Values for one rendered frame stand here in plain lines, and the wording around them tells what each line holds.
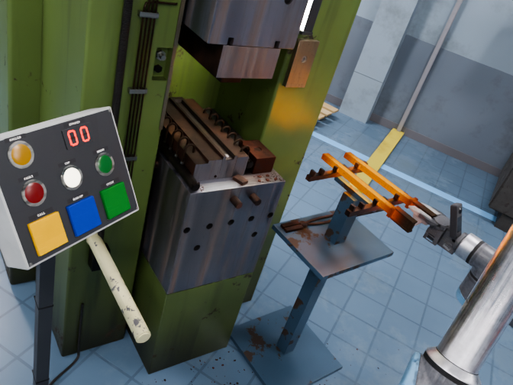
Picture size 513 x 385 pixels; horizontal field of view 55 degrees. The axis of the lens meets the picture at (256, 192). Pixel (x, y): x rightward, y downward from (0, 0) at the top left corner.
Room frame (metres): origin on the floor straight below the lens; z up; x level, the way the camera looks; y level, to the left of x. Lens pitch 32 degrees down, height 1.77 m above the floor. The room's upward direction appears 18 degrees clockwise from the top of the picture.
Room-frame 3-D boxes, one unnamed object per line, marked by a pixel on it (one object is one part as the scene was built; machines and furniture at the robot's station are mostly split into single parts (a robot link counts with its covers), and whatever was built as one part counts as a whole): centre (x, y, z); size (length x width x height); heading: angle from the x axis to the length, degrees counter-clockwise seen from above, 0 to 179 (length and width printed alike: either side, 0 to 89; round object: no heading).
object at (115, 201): (0.97, 0.33, 1.01); 0.07 x 0.05 x 0.07; 158
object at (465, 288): (1.35, -0.81, 0.82); 0.12 x 0.09 x 0.12; 67
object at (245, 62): (1.53, 0.28, 1.32); 0.42 x 0.20 x 0.10; 43
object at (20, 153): (0.82, 0.49, 1.16); 0.05 x 0.03 x 0.04; 133
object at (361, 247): (1.58, -0.35, 0.68); 0.40 x 0.30 x 0.02; 135
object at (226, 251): (1.57, 0.24, 0.69); 0.56 x 0.38 x 0.45; 43
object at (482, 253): (1.36, -0.80, 0.93); 0.12 x 0.09 x 0.10; 52
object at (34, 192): (0.81, 0.45, 1.09); 0.05 x 0.03 x 0.04; 133
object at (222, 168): (1.53, 0.28, 0.96); 0.42 x 0.20 x 0.09; 43
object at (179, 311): (1.57, 0.24, 0.23); 0.56 x 0.38 x 0.47; 43
